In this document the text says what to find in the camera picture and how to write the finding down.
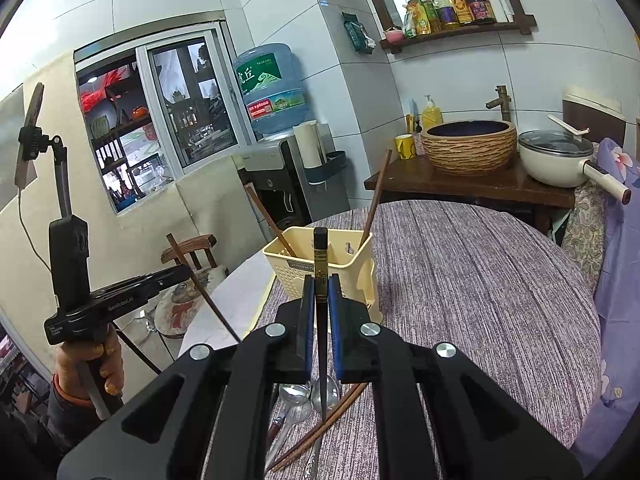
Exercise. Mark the left hand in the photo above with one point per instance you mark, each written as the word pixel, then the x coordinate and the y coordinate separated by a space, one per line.
pixel 108 355

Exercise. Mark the yellow soap bottle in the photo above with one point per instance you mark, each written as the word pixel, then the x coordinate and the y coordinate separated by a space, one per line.
pixel 431 114

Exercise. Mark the wooden chair with cushion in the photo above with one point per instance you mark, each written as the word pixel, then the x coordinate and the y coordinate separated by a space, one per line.
pixel 179 305

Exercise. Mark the steel spoon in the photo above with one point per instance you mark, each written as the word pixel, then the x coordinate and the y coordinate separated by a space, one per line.
pixel 324 400
pixel 295 399

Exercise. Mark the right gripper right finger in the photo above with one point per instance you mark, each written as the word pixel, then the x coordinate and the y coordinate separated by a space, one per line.
pixel 352 333

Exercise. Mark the dark wooden counter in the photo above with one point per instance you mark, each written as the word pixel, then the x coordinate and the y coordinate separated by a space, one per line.
pixel 508 189

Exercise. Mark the cream pan with handle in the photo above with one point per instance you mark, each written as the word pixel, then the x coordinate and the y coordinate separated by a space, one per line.
pixel 564 158

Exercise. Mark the yellow mug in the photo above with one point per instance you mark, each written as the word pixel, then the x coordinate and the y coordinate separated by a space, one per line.
pixel 405 146

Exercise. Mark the brass faucet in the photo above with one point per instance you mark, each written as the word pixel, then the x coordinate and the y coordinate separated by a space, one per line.
pixel 502 101

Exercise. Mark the woven brown basin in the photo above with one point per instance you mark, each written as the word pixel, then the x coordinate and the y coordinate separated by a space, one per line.
pixel 470 148

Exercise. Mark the thin dark brown chopstick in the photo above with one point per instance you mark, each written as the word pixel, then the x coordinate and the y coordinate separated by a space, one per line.
pixel 376 198

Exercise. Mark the black gold chopstick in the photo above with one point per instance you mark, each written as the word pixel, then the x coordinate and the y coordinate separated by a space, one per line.
pixel 321 287

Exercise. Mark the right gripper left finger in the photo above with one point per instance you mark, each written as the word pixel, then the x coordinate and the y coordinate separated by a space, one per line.
pixel 291 354

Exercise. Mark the blue water bottle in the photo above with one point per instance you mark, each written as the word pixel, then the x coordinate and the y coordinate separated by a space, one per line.
pixel 272 89

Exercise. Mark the brown wooden chopstick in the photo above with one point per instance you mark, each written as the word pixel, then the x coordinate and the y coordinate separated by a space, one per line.
pixel 307 441
pixel 182 259
pixel 273 225

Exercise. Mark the cream plastic utensil holder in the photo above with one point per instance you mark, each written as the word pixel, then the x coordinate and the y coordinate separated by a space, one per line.
pixel 348 257

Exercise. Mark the purple striped tablecloth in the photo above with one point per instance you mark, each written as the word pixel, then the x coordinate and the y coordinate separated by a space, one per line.
pixel 495 287

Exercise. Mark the black water dispenser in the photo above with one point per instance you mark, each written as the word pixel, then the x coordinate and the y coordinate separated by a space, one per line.
pixel 293 192

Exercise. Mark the wooden wall shelf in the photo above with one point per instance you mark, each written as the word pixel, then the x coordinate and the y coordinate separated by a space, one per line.
pixel 408 22

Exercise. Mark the window with frame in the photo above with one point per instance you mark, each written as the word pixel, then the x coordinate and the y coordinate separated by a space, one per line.
pixel 158 107

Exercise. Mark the purple floral cloth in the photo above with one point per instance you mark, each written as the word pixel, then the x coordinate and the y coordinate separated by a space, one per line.
pixel 602 238

